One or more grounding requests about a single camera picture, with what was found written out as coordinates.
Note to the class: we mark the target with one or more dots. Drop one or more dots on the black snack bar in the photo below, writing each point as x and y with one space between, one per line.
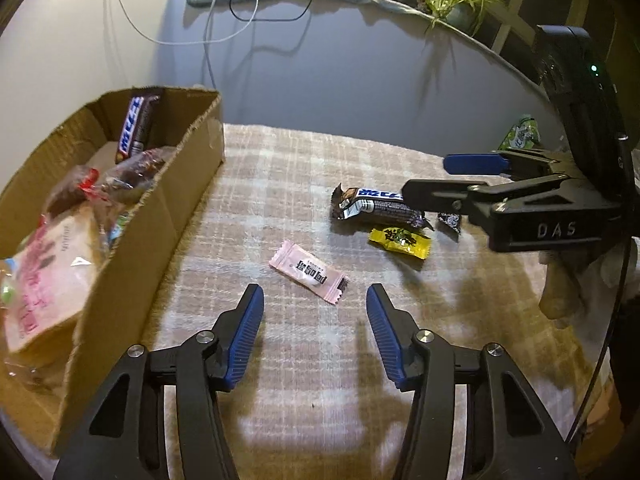
380 207

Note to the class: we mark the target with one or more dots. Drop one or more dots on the green snack packet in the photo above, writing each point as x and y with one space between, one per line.
522 135

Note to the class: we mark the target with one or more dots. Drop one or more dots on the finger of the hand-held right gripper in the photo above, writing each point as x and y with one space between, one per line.
475 162
435 192

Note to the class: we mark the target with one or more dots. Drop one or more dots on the clear green pastry packet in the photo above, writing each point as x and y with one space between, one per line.
4 292

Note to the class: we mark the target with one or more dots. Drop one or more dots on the brown cardboard box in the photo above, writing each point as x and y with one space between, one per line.
165 220

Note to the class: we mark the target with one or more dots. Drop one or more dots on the clear snack bag red ends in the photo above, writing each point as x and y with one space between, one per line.
145 170
75 192

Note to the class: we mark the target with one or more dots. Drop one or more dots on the large pink packet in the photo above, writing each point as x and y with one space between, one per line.
45 280

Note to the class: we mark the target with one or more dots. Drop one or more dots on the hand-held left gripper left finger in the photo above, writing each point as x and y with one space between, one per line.
245 335

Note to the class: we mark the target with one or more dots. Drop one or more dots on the yellow candy packet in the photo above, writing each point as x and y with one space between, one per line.
400 241

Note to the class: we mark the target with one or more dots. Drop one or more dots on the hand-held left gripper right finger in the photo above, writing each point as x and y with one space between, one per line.
387 335

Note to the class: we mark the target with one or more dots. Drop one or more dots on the plaid blanket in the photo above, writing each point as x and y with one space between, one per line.
300 170

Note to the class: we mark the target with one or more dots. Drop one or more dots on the small pink candy packet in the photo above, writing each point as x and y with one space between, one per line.
307 271

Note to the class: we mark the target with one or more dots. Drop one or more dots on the person's right hand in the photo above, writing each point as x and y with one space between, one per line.
565 280

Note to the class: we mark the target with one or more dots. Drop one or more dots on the small black packet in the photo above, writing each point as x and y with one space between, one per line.
450 222

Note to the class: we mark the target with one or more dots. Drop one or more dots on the brown chocolate bar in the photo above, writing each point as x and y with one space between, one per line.
136 125

